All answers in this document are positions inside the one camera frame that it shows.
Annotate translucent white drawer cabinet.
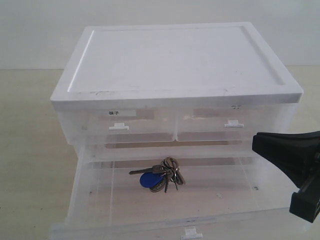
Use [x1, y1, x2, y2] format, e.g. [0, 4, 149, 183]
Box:
[50, 22, 303, 152]

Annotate top left small drawer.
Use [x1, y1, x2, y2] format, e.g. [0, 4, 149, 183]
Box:
[85, 108, 176, 144]

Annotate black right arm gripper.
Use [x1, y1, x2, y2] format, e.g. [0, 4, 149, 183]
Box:
[252, 131, 320, 223]

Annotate top right small drawer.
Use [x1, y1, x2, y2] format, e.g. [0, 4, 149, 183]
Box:
[176, 107, 258, 142]

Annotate wide clear drawer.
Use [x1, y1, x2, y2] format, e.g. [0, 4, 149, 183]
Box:
[50, 144, 312, 240]

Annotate small drawer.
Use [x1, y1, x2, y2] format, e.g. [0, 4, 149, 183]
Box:
[85, 108, 176, 144]
[176, 107, 258, 142]

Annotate keys with blue fob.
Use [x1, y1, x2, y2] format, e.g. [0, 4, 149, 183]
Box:
[129, 157, 186, 193]

